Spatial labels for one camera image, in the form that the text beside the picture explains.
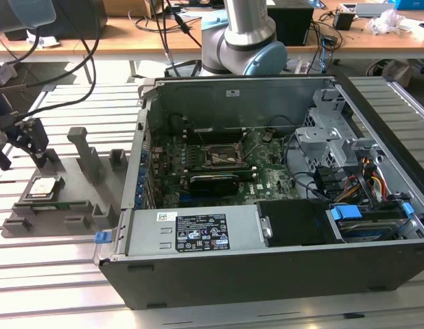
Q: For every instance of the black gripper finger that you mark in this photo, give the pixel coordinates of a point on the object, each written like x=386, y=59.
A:
x=2, y=157
x=35, y=137

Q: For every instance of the silver CPU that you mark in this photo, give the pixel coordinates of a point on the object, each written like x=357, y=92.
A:
x=42, y=188

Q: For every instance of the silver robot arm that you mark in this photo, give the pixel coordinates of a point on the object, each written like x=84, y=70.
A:
x=239, y=34

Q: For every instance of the CPU socket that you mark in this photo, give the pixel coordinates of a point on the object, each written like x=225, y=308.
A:
x=229, y=150

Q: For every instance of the grey parts rack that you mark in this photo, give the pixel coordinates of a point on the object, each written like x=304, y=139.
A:
x=81, y=192

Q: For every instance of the crumpled white paper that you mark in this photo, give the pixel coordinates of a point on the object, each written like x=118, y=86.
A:
x=49, y=42

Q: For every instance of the blue plastic latch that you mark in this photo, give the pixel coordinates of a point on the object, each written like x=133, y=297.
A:
x=407, y=208
x=103, y=238

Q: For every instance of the large black monitor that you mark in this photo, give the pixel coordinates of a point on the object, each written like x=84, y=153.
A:
x=97, y=13

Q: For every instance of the wooden desk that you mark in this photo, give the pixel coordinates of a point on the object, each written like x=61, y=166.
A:
x=129, y=39

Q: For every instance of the silver power supply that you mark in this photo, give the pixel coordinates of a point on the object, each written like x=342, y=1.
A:
x=147, y=222

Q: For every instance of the brown cardboard box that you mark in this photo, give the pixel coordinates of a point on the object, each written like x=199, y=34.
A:
x=123, y=7

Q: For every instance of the black graphics card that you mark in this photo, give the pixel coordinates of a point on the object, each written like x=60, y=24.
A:
x=215, y=186

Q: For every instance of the round coin battery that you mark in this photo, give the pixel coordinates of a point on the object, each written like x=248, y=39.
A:
x=265, y=138

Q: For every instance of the black open PC case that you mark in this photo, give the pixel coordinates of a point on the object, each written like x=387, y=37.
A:
x=232, y=284

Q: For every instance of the green motherboard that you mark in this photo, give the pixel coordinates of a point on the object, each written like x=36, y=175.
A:
x=277, y=185

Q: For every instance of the tall black box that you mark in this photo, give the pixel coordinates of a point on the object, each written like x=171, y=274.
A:
x=294, y=24

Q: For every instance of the metal drive cage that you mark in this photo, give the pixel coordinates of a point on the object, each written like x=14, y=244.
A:
x=318, y=135

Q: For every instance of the hard disk in blue carrier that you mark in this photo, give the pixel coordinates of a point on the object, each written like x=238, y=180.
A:
x=345, y=211

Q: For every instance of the small black box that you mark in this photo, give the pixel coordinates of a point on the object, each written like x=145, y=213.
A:
x=342, y=21

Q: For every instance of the flat silver box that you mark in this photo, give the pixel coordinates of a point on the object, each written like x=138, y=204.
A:
x=373, y=9

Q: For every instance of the crumpled clear plastic bag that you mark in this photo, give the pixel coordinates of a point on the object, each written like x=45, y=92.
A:
x=383, y=22

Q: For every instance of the white box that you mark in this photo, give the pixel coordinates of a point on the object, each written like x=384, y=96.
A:
x=421, y=32

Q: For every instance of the blue box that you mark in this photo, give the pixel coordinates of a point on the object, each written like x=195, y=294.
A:
x=414, y=4

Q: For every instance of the white wrist camera on bracket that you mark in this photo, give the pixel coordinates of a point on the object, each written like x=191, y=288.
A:
x=2, y=73

